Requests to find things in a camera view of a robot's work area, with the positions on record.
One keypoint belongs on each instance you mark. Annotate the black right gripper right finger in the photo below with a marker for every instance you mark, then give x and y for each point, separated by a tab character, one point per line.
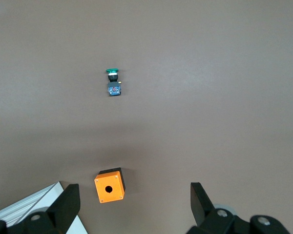
202	209

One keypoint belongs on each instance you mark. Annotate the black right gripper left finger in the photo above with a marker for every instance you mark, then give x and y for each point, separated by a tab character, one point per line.
61	212

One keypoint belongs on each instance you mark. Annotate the green mushroom push button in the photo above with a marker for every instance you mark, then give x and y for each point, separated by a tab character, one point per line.
114	89

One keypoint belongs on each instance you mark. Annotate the orange box with hole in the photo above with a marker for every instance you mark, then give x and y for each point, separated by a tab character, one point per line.
110	189

